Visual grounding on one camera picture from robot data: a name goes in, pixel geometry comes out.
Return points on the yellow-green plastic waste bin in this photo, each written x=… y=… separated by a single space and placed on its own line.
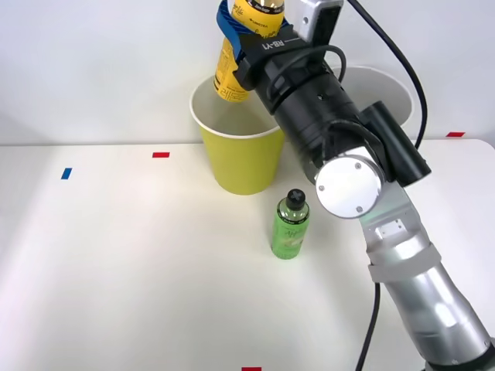
x=240 y=162

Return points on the silver-grey and black right arm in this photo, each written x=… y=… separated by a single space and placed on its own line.
x=425 y=297

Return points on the yellow plastic bottle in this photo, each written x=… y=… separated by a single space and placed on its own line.
x=227 y=79

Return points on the green plastic bottle black cap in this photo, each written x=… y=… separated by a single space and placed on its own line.
x=289 y=232

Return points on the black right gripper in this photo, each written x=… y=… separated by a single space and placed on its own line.
x=276 y=46

